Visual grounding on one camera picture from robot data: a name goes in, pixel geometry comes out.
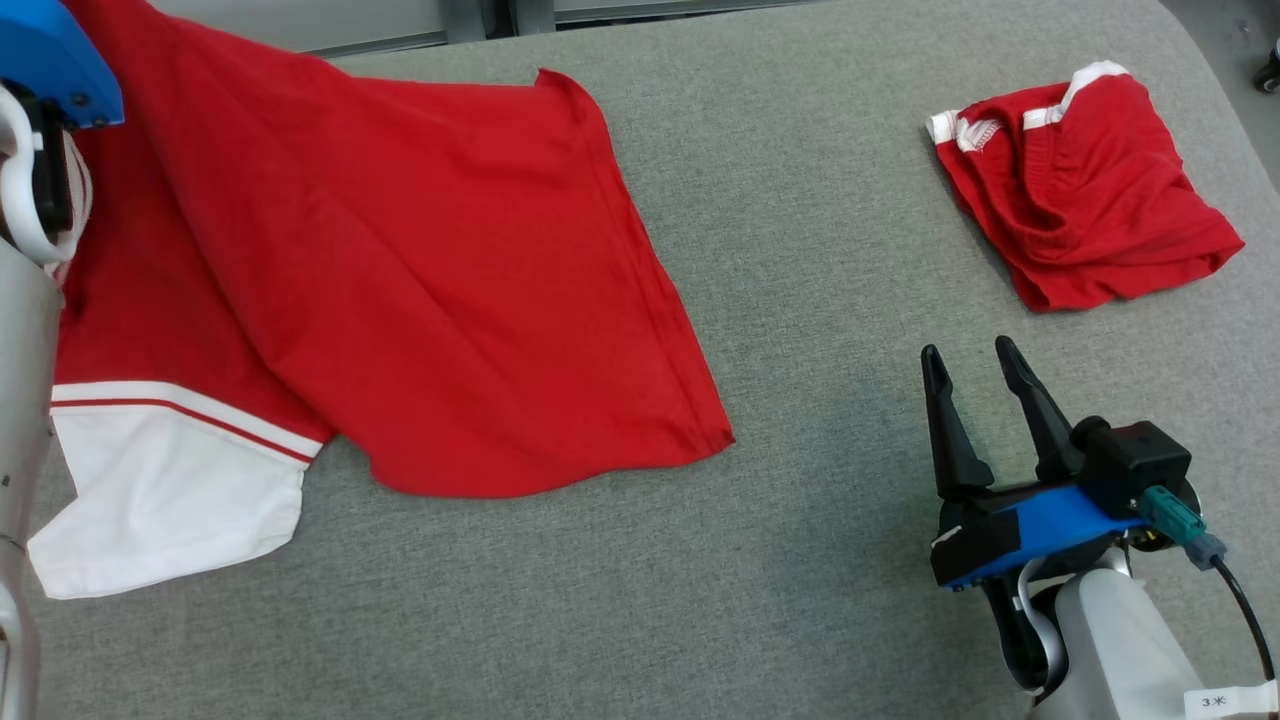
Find red shorts with white stripe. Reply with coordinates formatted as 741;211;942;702
925;60;1246;313

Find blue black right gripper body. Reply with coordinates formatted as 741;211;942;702
930;480;1206;591

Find red and white jersey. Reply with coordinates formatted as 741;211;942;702
28;0;736;601

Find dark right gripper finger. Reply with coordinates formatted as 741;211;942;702
920;344;996;499
995;335;1087;483

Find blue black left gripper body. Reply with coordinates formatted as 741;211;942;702
0;0;126;239

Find white cable label tag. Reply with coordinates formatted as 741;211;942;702
1183;680;1280;717

